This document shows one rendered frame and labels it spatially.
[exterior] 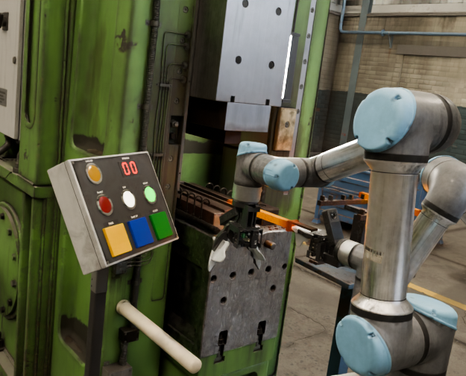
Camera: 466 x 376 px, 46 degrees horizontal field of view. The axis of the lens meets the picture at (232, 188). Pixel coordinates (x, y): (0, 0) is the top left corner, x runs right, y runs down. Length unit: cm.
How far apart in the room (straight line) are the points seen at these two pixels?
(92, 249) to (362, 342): 69
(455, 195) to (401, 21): 946
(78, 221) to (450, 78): 910
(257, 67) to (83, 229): 86
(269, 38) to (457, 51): 829
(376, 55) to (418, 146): 997
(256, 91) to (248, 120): 10
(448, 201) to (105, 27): 130
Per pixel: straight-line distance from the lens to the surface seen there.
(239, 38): 185
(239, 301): 202
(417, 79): 1043
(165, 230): 158
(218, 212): 192
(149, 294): 202
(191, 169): 239
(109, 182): 147
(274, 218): 182
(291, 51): 216
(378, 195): 103
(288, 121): 221
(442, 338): 118
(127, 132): 180
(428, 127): 103
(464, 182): 143
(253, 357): 220
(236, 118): 187
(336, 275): 213
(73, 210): 140
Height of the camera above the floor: 144
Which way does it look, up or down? 11 degrees down
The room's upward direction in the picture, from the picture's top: 7 degrees clockwise
